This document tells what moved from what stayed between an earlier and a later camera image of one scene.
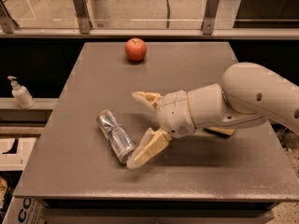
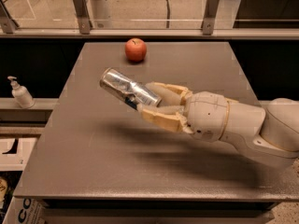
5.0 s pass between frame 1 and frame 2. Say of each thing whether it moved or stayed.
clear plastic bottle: moved
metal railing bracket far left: stayed
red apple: stayed
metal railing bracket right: stayed
